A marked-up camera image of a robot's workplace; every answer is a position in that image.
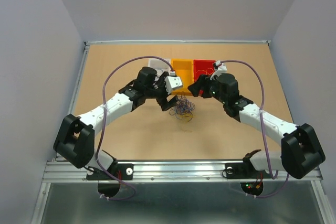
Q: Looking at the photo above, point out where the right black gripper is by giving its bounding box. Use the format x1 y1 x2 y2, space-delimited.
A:
187 73 227 104

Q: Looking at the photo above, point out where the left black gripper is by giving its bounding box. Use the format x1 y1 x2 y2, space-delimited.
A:
145 72 178 111

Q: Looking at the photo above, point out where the wire bundle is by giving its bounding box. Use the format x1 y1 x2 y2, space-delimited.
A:
169 92 197 123

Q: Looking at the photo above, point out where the white plastic bin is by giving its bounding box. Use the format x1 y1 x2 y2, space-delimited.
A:
148 59 171 78

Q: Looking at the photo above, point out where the red plastic bin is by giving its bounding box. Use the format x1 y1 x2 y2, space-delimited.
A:
193 59 215 81

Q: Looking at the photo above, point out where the yellow plastic bin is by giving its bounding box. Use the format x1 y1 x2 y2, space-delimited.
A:
171 59 194 96

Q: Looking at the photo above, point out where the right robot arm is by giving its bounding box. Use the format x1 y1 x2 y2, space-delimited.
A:
188 73 326 179

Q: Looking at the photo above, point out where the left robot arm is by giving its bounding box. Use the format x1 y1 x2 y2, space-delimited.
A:
53 67 183 179

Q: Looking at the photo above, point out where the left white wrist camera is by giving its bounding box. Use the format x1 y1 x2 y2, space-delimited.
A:
164 76 183 94

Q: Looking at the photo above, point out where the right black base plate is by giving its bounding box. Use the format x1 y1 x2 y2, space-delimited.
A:
223 162 271 179

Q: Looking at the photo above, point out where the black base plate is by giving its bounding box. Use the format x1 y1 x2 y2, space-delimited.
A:
223 162 271 179
86 163 134 180

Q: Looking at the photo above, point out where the aluminium left side rail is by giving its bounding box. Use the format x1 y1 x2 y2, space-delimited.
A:
54 45 90 161

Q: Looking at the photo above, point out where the aluminium rail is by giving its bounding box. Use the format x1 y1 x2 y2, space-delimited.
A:
41 158 323 183
85 39 271 46
54 45 90 161

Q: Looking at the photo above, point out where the aluminium back rail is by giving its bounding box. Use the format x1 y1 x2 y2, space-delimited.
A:
85 39 271 46

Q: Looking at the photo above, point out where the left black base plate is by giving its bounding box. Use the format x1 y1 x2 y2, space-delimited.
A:
86 163 134 180

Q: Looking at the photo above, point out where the aluminium front rail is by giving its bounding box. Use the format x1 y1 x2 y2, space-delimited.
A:
41 158 323 183

